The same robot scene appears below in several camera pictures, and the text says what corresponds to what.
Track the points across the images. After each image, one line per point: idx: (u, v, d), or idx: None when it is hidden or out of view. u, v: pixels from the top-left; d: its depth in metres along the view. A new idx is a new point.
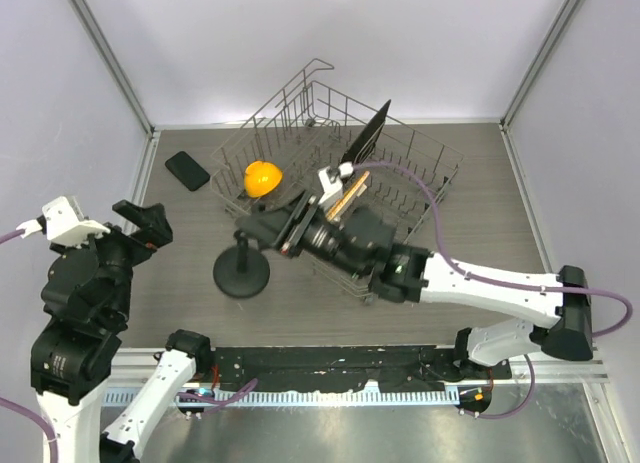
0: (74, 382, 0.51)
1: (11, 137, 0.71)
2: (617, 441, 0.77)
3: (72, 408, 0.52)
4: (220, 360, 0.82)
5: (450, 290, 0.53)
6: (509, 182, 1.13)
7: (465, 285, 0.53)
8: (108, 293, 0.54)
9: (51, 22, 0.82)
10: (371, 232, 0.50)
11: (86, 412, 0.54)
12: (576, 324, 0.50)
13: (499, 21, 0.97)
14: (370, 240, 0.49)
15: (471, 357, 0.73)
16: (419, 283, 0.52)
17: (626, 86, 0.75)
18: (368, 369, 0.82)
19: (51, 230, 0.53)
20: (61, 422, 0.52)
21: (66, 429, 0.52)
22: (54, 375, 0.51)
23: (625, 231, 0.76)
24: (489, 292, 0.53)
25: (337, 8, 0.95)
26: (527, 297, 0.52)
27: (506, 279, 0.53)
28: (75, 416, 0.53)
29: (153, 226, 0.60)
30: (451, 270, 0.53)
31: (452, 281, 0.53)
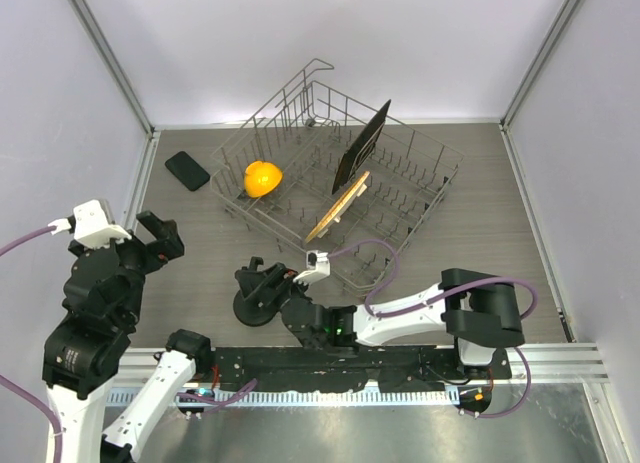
0: (84, 377, 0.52)
1: (10, 137, 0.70)
2: (617, 441, 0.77)
3: (80, 401, 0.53)
4: (220, 360, 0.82)
5: (370, 333, 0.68)
6: (508, 182, 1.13)
7: (379, 324, 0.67)
8: (122, 293, 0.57)
9: (50, 22, 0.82)
10: (303, 313, 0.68)
11: (92, 408, 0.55)
12: (460, 324, 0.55)
13: (499, 21, 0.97)
14: (303, 322, 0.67)
15: (463, 361, 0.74)
16: (353, 337, 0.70)
17: (627, 85, 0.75)
18: (368, 369, 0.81)
19: (79, 230, 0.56)
20: (68, 415, 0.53)
21: (73, 423, 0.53)
22: (66, 369, 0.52)
23: (625, 230, 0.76)
24: (395, 322, 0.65)
25: (337, 8, 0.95)
26: (422, 316, 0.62)
27: (406, 307, 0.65)
28: (83, 410, 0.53)
29: (169, 239, 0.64)
30: (369, 316, 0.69)
31: (372, 326, 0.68)
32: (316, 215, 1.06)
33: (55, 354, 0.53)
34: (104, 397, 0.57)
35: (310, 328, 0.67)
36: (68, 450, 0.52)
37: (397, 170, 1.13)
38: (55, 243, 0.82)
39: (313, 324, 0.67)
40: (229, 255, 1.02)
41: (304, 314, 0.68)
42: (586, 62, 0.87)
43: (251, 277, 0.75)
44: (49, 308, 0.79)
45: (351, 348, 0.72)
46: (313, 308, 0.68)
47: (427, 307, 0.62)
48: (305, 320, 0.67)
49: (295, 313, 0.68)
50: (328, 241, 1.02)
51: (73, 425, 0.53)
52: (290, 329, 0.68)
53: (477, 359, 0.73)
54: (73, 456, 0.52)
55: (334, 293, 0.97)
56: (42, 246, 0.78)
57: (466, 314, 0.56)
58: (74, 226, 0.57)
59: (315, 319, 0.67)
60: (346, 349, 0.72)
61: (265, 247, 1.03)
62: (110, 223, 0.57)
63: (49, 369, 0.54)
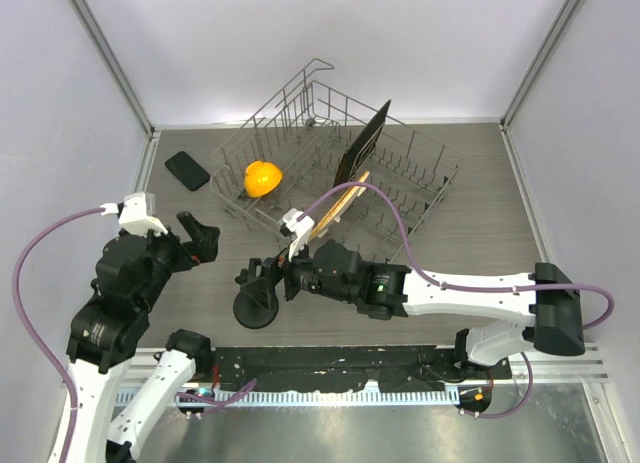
0: (107, 351, 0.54)
1: (11, 138, 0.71)
2: (617, 441, 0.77)
3: (100, 377, 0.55)
4: (220, 360, 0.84)
5: (431, 302, 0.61)
6: (508, 181, 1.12)
7: (441, 295, 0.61)
8: (146, 275, 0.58)
9: (50, 20, 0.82)
10: (338, 259, 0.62)
11: (110, 387, 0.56)
12: (551, 319, 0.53)
13: (500, 21, 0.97)
14: (334, 268, 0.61)
15: (469, 358, 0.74)
16: (398, 298, 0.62)
17: (627, 85, 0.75)
18: (367, 369, 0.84)
19: (122, 216, 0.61)
20: (86, 391, 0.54)
21: (90, 399, 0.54)
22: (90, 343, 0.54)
23: (625, 230, 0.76)
24: (463, 299, 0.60)
25: (336, 7, 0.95)
26: (501, 300, 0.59)
27: (480, 285, 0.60)
28: (101, 386, 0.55)
29: (202, 242, 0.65)
30: (428, 283, 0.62)
31: (430, 294, 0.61)
32: (316, 216, 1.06)
33: (82, 327, 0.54)
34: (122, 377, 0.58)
35: (342, 275, 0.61)
36: (82, 425, 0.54)
37: (397, 170, 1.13)
38: (58, 243, 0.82)
39: (346, 271, 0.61)
40: (229, 255, 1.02)
41: (337, 260, 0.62)
42: (586, 62, 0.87)
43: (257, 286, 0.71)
44: (50, 308, 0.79)
45: (385, 307, 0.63)
46: (349, 255, 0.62)
47: (512, 294, 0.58)
48: (338, 266, 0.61)
49: (329, 259, 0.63)
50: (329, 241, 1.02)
51: (90, 400, 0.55)
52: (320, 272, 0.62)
53: (483, 360, 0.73)
54: (85, 433, 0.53)
55: None
56: (43, 246, 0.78)
57: (557, 312, 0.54)
58: (121, 212, 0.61)
59: (348, 266, 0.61)
60: (378, 308, 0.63)
61: (265, 247, 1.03)
62: (150, 214, 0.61)
63: (73, 343, 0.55)
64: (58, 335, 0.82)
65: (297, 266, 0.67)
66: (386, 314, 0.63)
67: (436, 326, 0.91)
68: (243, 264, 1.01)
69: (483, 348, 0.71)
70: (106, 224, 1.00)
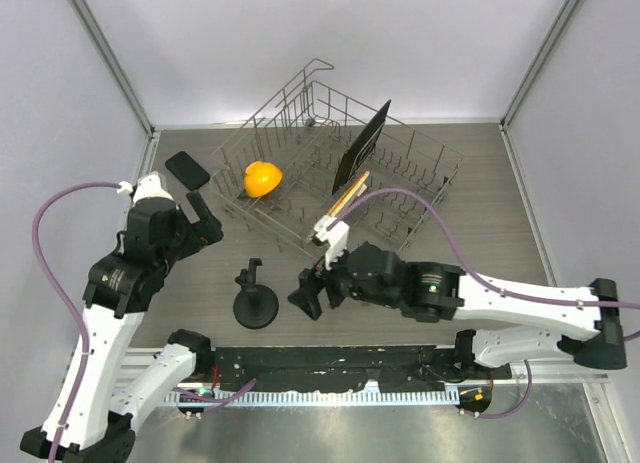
0: (125, 296, 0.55)
1: (12, 138, 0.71)
2: (617, 441, 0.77)
3: (116, 322, 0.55)
4: (220, 360, 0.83)
5: (489, 309, 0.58)
6: (508, 181, 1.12)
7: (500, 302, 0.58)
8: (168, 234, 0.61)
9: (50, 20, 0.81)
10: (370, 260, 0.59)
11: (122, 338, 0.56)
12: (615, 338, 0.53)
13: (499, 21, 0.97)
14: (369, 270, 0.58)
15: (478, 359, 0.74)
16: (456, 304, 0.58)
17: (627, 85, 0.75)
18: (368, 369, 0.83)
19: (138, 193, 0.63)
20: (99, 337, 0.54)
21: (102, 345, 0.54)
22: (109, 286, 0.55)
23: (626, 230, 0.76)
24: (522, 308, 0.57)
25: (337, 8, 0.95)
26: (565, 313, 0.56)
27: (540, 295, 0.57)
28: (115, 333, 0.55)
29: (210, 220, 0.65)
30: (486, 288, 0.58)
31: (488, 300, 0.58)
32: (316, 215, 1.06)
33: (104, 272, 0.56)
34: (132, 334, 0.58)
35: (378, 277, 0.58)
36: (92, 373, 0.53)
37: (397, 170, 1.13)
38: (57, 243, 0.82)
39: (381, 272, 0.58)
40: (229, 255, 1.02)
41: (372, 261, 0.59)
42: (586, 62, 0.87)
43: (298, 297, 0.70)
44: (49, 307, 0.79)
45: (433, 307, 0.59)
46: (383, 254, 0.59)
47: (577, 308, 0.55)
48: (372, 268, 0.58)
49: (362, 260, 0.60)
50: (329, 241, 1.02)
51: (103, 347, 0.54)
52: (355, 276, 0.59)
53: (493, 363, 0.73)
54: (94, 381, 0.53)
55: None
56: (43, 245, 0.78)
57: (618, 330, 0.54)
58: (136, 191, 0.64)
59: (384, 266, 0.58)
60: (426, 308, 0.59)
61: (265, 247, 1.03)
62: (163, 185, 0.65)
63: (91, 288, 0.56)
64: (58, 334, 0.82)
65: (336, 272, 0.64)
66: (435, 315, 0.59)
67: (437, 326, 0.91)
68: (243, 264, 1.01)
69: (497, 352, 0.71)
70: (106, 223, 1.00)
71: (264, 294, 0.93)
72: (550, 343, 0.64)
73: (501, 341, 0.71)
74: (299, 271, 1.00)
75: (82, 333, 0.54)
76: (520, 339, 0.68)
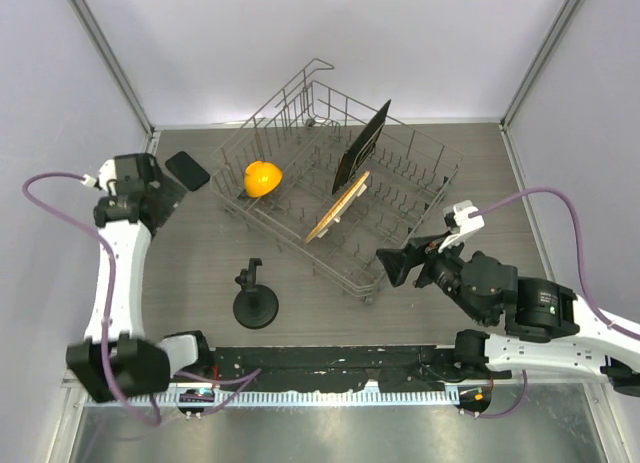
0: (134, 209, 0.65)
1: (12, 138, 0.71)
2: (617, 441, 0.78)
3: (132, 226, 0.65)
4: (220, 360, 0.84)
5: (594, 338, 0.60)
6: (508, 181, 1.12)
7: (606, 334, 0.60)
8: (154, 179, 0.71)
9: (50, 20, 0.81)
10: (493, 276, 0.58)
11: (138, 244, 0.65)
12: None
13: (499, 21, 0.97)
14: (492, 286, 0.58)
15: (492, 365, 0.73)
16: (570, 329, 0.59)
17: (627, 85, 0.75)
18: (368, 369, 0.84)
19: (102, 178, 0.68)
20: (121, 241, 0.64)
21: (126, 248, 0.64)
22: (118, 209, 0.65)
23: (628, 230, 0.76)
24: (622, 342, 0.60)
25: (336, 7, 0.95)
26: None
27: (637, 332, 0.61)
28: (132, 237, 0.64)
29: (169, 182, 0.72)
30: (596, 318, 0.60)
31: (597, 330, 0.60)
32: (316, 216, 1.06)
33: (111, 197, 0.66)
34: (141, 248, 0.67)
35: (501, 293, 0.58)
36: (124, 268, 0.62)
37: (397, 170, 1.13)
38: (57, 242, 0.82)
39: (505, 288, 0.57)
40: (229, 255, 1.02)
41: (494, 276, 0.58)
42: (586, 62, 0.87)
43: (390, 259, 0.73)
44: (50, 308, 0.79)
45: (544, 328, 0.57)
46: (505, 270, 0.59)
47: None
48: (495, 283, 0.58)
49: (482, 274, 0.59)
50: (329, 241, 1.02)
51: (125, 250, 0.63)
52: (472, 290, 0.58)
53: (500, 366, 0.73)
54: (127, 275, 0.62)
55: (334, 293, 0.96)
56: (43, 245, 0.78)
57: None
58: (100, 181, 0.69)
59: (507, 282, 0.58)
60: (536, 330, 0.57)
61: (265, 247, 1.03)
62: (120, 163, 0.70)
63: (101, 212, 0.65)
64: (58, 334, 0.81)
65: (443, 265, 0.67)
66: (544, 336, 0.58)
67: (437, 327, 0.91)
68: (243, 264, 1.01)
69: (518, 361, 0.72)
70: None
71: (264, 293, 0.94)
72: (591, 364, 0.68)
73: (524, 352, 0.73)
74: (299, 271, 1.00)
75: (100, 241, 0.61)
76: (550, 353, 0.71)
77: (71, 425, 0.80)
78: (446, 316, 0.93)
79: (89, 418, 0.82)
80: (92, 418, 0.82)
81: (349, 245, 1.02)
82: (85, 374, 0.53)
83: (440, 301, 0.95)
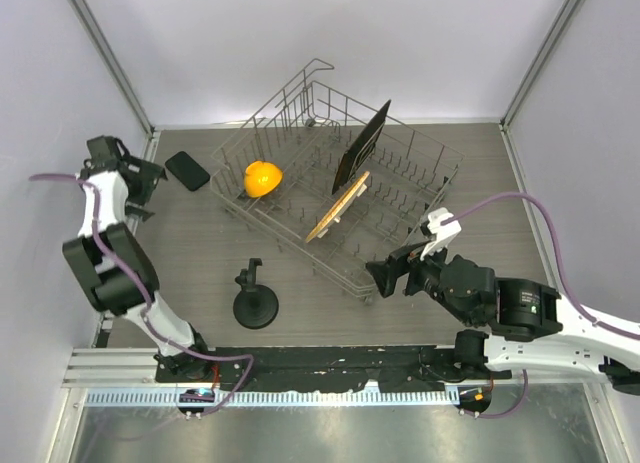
0: (112, 163, 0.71)
1: (12, 138, 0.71)
2: (616, 441, 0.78)
3: (109, 174, 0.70)
4: (220, 360, 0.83)
5: (578, 336, 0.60)
6: (509, 181, 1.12)
7: (592, 331, 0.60)
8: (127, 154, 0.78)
9: (50, 20, 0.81)
10: (469, 276, 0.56)
11: (119, 185, 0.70)
12: None
13: (499, 21, 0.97)
14: (468, 287, 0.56)
15: (492, 365, 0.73)
16: (556, 329, 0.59)
17: (627, 85, 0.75)
18: (368, 369, 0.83)
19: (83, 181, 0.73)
20: (102, 181, 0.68)
21: (104, 186, 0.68)
22: (98, 167, 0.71)
23: (628, 229, 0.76)
24: (607, 340, 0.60)
25: (337, 7, 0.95)
26: None
27: (621, 328, 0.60)
28: (110, 179, 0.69)
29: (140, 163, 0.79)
30: (580, 316, 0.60)
31: (582, 328, 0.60)
32: (316, 216, 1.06)
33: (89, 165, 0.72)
34: (124, 194, 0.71)
35: (478, 293, 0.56)
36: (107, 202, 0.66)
37: (397, 170, 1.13)
38: (57, 242, 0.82)
39: (483, 290, 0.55)
40: (229, 255, 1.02)
41: (471, 278, 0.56)
42: (586, 62, 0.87)
43: (378, 269, 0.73)
44: (50, 308, 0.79)
45: (527, 327, 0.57)
46: (482, 271, 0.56)
47: None
48: (471, 284, 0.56)
49: (459, 275, 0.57)
50: (329, 241, 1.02)
51: (105, 188, 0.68)
52: (450, 293, 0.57)
53: (500, 366, 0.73)
54: (109, 204, 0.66)
55: (334, 292, 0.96)
56: (43, 246, 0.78)
57: None
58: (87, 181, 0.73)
59: (484, 283, 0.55)
60: (518, 328, 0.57)
61: (265, 247, 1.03)
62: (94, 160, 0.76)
63: (84, 173, 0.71)
64: (58, 334, 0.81)
65: (427, 269, 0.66)
66: (527, 334, 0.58)
67: (437, 327, 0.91)
68: (243, 264, 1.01)
69: (517, 360, 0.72)
70: None
71: (264, 293, 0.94)
72: (591, 364, 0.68)
73: (523, 352, 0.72)
74: (299, 271, 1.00)
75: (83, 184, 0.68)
76: (550, 352, 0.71)
77: (71, 426, 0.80)
78: (446, 316, 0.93)
79: (89, 418, 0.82)
80: (92, 418, 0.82)
81: (349, 245, 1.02)
82: (78, 265, 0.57)
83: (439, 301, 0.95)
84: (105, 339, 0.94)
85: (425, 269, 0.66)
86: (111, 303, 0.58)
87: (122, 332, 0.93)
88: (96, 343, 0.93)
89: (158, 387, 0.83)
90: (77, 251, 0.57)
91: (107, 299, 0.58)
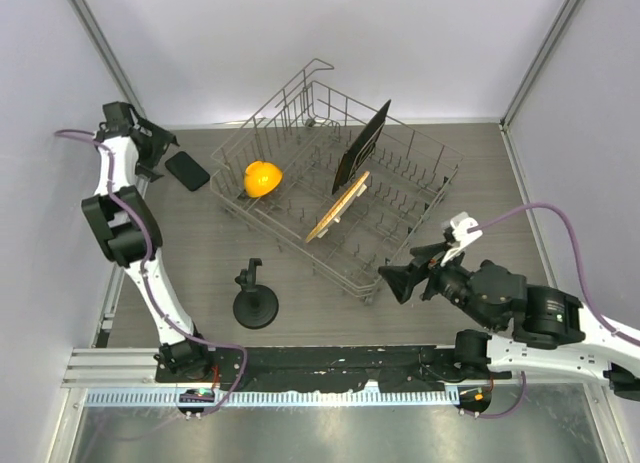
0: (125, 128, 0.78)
1: (13, 138, 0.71)
2: (617, 441, 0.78)
3: (122, 138, 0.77)
4: (220, 360, 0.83)
5: (600, 344, 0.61)
6: (509, 181, 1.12)
7: (612, 341, 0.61)
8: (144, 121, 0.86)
9: (50, 21, 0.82)
10: (502, 283, 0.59)
11: (131, 149, 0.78)
12: None
13: (499, 21, 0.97)
14: (501, 294, 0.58)
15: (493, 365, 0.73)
16: (576, 337, 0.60)
17: (627, 85, 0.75)
18: (368, 369, 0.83)
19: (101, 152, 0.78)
20: (115, 143, 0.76)
21: (117, 149, 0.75)
22: (112, 130, 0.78)
23: (628, 229, 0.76)
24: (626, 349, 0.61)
25: (337, 8, 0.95)
26: None
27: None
28: (122, 142, 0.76)
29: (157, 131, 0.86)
30: (600, 325, 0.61)
31: (602, 337, 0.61)
32: (316, 216, 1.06)
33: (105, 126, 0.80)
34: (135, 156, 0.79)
35: (510, 300, 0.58)
36: (119, 162, 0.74)
37: (397, 170, 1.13)
38: (56, 242, 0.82)
39: (518, 297, 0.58)
40: (229, 256, 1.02)
41: (504, 284, 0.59)
42: (586, 61, 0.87)
43: (395, 276, 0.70)
44: (50, 308, 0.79)
45: (551, 335, 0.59)
46: (515, 278, 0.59)
47: None
48: (504, 291, 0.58)
49: (491, 282, 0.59)
50: (329, 241, 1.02)
51: (118, 151, 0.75)
52: (483, 298, 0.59)
53: (500, 368, 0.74)
54: (121, 165, 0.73)
55: (334, 292, 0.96)
56: (43, 246, 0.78)
57: None
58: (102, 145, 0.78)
59: (519, 290, 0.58)
60: (542, 336, 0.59)
61: (265, 247, 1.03)
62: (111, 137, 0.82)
63: (100, 135, 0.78)
64: (58, 334, 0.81)
65: (448, 276, 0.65)
66: (550, 341, 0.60)
67: (437, 327, 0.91)
68: (243, 264, 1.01)
69: (520, 363, 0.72)
70: None
71: (264, 293, 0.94)
72: (595, 369, 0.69)
73: (526, 354, 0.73)
74: (299, 270, 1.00)
75: (100, 146, 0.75)
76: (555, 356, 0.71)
77: (71, 426, 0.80)
78: (446, 316, 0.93)
79: (89, 418, 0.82)
80: (92, 418, 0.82)
81: (349, 245, 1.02)
82: (97, 220, 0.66)
83: (439, 301, 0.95)
84: (105, 339, 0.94)
85: (447, 275, 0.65)
86: (119, 252, 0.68)
87: (122, 332, 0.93)
88: (96, 343, 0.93)
89: (158, 387, 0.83)
90: (97, 208, 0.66)
91: (117, 249, 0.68)
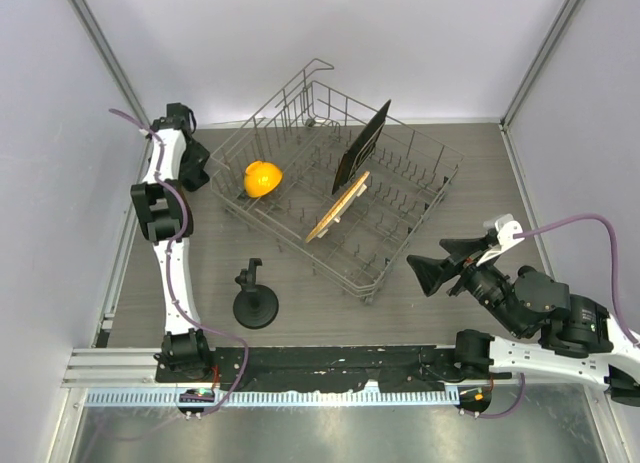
0: (177, 122, 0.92)
1: (12, 138, 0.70)
2: (617, 441, 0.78)
3: (174, 132, 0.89)
4: (220, 360, 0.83)
5: (621, 354, 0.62)
6: (509, 181, 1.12)
7: (635, 352, 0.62)
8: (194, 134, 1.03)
9: (50, 20, 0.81)
10: (547, 292, 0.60)
11: (179, 141, 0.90)
12: None
13: (499, 21, 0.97)
14: (546, 305, 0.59)
15: (493, 365, 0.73)
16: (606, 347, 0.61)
17: (627, 84, 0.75)
18: (368, 369, 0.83)
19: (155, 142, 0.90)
20: (167, 135, 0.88)
21: (168, 141, 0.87)
22: (168, 120, 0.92)
23: (628, 229, 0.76)
24: None
25: (336, 8, 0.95)
26: None
27: None
28: (174, 136, 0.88)
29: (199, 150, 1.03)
30: (624, 337, 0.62)
31: (625, 348, 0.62)
32: (316, 216, 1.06)
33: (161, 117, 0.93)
34: (182, 146, 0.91)
35: (554, 311, 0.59)
36: (169, 153, 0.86)
37: (397, 170, 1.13)
38: (56, 242, 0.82)
39: (559, 306, 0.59)
40: (229, 256, 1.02)
41: (548, 293, 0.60)
42: (586, 61, 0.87)
43: (425, 269, 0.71)
44: (50, 308, 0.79)
45: (581, 344, 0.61)
46: (558, 286, 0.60)
47: None
48: (548, 301, 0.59)
49: (537, 291, 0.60)
50: (329, 241, 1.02)
51: (169, 143, 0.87)
52: (527, 306, 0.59)
53: (500, 369, 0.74)
54: (169, 156, 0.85)
55: (334, 292, 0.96)
56: (43, 246, 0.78)
57: None
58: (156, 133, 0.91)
59: (561, 300, 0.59)
60: (574, 344, 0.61)
61: (265, 247, 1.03)
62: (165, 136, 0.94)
63: (156, 123, 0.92)
64: (57, 334, 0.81)
65: (482, 275, 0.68)
66: (581, 350, 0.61)
67: (437, 327, 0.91)
68: (243, 264, 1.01)
69: (522, 365, 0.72)
70: (107, 224, 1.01)
71: (264, 293, 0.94)
72: (596, 375, 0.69)
73: (529, 357, 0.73)
74: (299, 270, 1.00)
75: (153, 134, 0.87)
76: (558, 360, 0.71)
77: (71, 426, 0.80)
78: (446, 317, 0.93)
79: (89, 418, 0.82)
80: (92, 418, 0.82)
81: (348, 245, 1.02)
82: (139, 203, 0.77)
83: (439, 301, 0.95)
84: (105, 339, 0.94)
85: (481, 274, 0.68)
86: (155, 233, 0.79)
87: (122, 333, 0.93)
88: (96, 343, 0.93)
89: (158, 387, 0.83)
90: (140, 194, 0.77)
91: (154, 230, 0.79)
